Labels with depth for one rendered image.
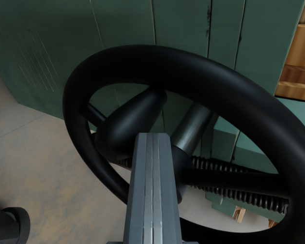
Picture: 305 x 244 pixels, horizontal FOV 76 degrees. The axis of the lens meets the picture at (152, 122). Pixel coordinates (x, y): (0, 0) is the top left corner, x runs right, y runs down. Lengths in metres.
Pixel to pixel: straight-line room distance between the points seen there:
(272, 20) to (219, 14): 0.06
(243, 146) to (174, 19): 0.20
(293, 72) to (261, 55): 0.13
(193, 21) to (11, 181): 1.02
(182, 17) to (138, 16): 0.08
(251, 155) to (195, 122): 0.08
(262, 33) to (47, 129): 1.01
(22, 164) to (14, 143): 0.12
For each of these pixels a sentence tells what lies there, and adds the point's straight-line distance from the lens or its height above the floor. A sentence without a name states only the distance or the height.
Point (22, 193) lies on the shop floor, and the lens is 1.20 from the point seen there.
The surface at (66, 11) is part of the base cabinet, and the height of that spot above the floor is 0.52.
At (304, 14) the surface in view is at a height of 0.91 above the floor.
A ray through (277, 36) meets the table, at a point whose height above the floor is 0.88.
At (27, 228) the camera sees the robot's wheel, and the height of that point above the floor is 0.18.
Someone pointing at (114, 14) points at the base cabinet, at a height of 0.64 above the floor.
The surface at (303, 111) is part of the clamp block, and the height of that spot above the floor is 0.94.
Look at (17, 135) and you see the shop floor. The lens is 1.05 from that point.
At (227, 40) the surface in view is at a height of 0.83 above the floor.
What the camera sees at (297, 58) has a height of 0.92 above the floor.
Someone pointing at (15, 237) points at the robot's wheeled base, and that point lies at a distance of 1.01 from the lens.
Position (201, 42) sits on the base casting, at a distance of 0.32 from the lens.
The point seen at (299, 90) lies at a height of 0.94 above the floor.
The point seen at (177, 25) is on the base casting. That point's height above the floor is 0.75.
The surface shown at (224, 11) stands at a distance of 0.30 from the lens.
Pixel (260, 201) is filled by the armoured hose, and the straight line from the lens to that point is 0.33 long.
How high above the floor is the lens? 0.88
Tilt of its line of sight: 26 degrees down
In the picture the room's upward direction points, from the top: 106 degrees clockwise
